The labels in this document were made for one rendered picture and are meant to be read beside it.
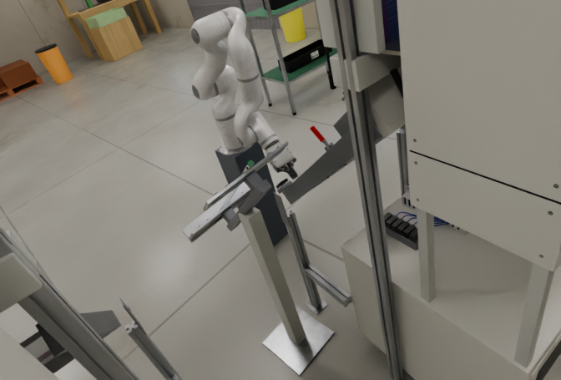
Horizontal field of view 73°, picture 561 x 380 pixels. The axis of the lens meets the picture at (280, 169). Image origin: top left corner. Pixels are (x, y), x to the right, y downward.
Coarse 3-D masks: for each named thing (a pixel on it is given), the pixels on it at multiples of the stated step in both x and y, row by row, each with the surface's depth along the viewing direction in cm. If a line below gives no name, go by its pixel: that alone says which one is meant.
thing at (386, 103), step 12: (372, 84) 91; (384, 84) 92; (396, 84) 93; (372, 96) 90; (384, 96) 91; (396, 96) 92; (372, 108) 90; (384, 108) 90; (396, 108) 91; (372, 120) 92; (384, 120) 89; (396, 120) 90; (384, 132) 91
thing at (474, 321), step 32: (416, 224) 139; (352, 256) 136; (416, 256) 127; (448, 256) 124; (480, 256) 121; (512, 256) 119; (352, 288) 151; (416, 288) 118; (448, 288) 115; (480, 288) 113; (512, 288) 110; (416, 320) 123; (448, 320) 108; (480, 320) 105; (512, 320) 103; (544, 320) 101; (384, 352) 159; (416, 352) 135; (448, 352) 117; (480, 352) 103; (512, 352) 97; (544, 352) 95
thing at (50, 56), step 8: (40, 48) 698; (48, 48) 682; (56, 48) 694; (40, 56) 685; (48, 56) 686; (56, 56) 694; (48, 64) 694; (56, 64) 698; (64, 64) 711; (48, 72) 708; (56, 72) 703; (64, 72) 711; (56, 80) 714; (64, 80) 715
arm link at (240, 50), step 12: (228, 12) 146; (240, 12) 147; (240, 24) 144; (228, 36) 141; (240, 36) 139; (228, 48) 141; (240, 48) 138; (252, 48) 141; (240, 60) 140; (252, 60) 142; (240, 72) 144; (252, 72) 144
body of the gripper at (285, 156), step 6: (270, 144) 162; (276, 144) 163; (270, 150) 162; (288, 150) 164; (276, 156) 162; (282, 156) 162; (288, 156) 163; (294, 156) 165; (270, 162) 164; (276, 162) 161; (282, 162) 162; (288, 162) 163
